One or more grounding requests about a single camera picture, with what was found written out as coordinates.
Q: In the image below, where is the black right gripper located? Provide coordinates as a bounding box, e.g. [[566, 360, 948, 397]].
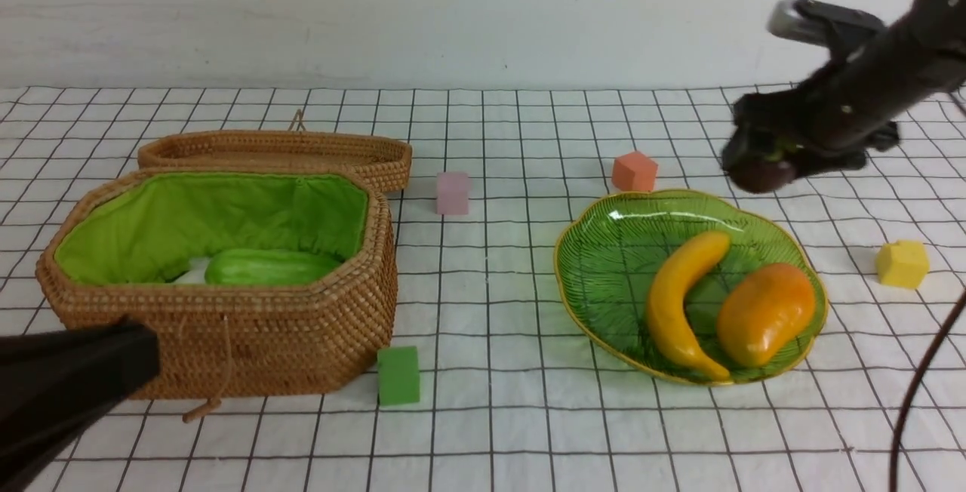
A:
[[721, 88, 903, 180]]

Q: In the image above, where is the purple mangosteen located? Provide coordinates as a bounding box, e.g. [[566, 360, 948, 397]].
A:
[[725, 156, 797, 194]]

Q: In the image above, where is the orange yellow mango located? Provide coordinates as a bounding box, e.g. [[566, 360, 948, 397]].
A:
[[715, 263, 817, 368]]

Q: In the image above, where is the yellow banana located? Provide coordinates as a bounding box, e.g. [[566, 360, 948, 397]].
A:
[[645, 230, 731, 382]]

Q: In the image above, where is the white radish with green leaves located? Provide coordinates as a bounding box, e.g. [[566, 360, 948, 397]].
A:
[[171, 256, 211, 284]]

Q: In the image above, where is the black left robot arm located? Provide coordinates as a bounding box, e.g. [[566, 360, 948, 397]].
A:
[[1, 318, 160, 491]]

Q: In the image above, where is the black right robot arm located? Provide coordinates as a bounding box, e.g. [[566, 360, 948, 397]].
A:
[[721, 0, 965, 194]]

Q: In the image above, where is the yellow foam cube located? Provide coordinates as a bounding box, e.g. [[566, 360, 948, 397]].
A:
[[874, 240, 931, 291]]

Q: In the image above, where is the orange foam cube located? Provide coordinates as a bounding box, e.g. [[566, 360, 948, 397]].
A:
[[611, 151, 659, 192]]

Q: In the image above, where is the green glass leaf plate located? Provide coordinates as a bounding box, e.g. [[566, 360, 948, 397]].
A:
[[553, 189, 829, 386]]

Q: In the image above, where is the pink foam cube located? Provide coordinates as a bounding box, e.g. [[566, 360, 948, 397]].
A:
[[435, 171, 472, 216]]

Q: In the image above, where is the white checkered tablecloth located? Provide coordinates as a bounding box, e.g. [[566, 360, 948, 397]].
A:
[[1, 87, 964, 491]]

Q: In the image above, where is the woven basket lid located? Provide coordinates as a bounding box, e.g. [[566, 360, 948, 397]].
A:
[[137, 109, 413, 193]]

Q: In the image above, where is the green foam cube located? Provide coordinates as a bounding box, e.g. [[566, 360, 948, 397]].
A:
[[377, 346, 421, 406]]

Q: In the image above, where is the woven wicker basket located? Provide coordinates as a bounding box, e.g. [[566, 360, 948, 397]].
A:
[[35, 168, 399, 399]]

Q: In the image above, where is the green basket lining cloth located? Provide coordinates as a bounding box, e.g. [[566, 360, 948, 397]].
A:
[[54, 172, 370, 285]]

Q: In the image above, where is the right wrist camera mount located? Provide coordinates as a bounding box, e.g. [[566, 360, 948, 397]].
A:
[[766, 0, 887, 61]]

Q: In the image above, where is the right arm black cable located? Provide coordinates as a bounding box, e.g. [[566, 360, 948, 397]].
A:
[[888, 288, 966, 492]]

